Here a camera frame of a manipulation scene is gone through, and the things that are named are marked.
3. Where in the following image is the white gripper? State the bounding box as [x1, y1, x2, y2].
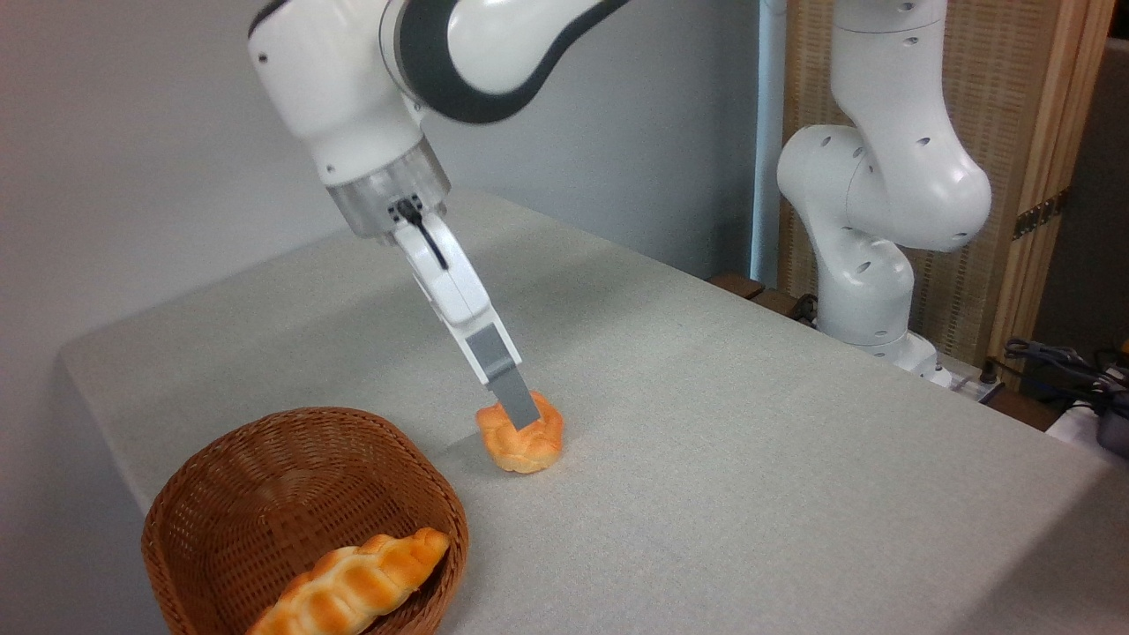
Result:
[393, 212, 542, 432]

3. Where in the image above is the round flaky bread roll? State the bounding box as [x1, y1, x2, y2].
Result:
[475, 391, 565, 475]

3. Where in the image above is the long braided bread loaf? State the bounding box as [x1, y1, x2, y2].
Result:
[247, 527, 452, 635]

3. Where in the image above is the grey tablecloth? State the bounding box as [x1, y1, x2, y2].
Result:
[57, 190, 1129, 635]

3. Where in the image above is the brown wicker basket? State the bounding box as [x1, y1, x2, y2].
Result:
[141, 407, 470, 635]

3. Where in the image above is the white vertical pole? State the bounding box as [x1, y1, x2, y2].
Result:
[749, 0, 789, 288]

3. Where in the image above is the metal screen hinge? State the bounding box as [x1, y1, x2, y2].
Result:
[1013, 189, 1071, 241]

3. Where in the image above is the white cloth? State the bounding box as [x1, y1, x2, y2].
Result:
[1046, 399, 1129, 468]

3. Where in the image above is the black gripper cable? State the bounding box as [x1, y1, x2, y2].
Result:
[388, 198, 450, 271]

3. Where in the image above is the black cable bundle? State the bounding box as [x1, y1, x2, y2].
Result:
[1003, 339, 1129, 415]

